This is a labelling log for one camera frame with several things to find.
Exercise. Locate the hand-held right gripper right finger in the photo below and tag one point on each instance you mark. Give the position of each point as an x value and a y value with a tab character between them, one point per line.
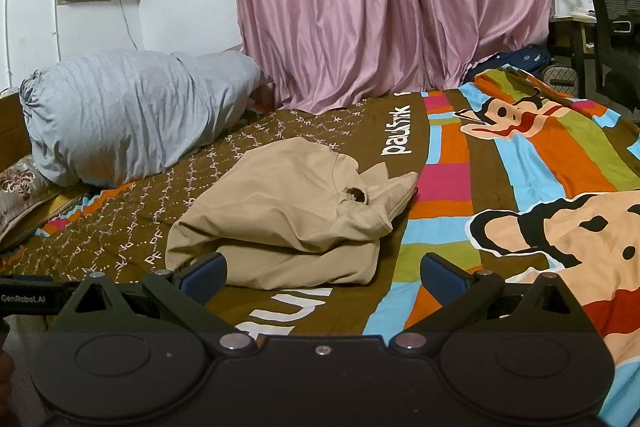
442	279

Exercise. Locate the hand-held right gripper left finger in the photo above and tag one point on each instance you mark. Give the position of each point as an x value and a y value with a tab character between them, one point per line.
205	277

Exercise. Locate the beige hooded jacket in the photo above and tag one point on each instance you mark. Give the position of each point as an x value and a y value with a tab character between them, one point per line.
280	217

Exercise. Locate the floral patterned pillow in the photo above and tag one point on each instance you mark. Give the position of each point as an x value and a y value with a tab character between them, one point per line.
22	197

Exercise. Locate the colourful printed blanket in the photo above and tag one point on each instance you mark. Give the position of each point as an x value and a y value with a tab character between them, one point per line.
500	187

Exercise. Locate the wooden headboard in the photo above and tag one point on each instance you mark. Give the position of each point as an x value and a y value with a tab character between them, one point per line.
10	132

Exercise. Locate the grey bedding bundle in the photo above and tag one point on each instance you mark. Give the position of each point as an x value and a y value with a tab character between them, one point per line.
130	112

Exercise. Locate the dark blue bag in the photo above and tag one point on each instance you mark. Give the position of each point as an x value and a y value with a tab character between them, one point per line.
520	59

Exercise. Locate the wooden desk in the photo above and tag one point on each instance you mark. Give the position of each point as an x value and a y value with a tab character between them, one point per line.
570	32

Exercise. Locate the pink curtain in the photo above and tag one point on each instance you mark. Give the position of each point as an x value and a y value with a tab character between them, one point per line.
380	7

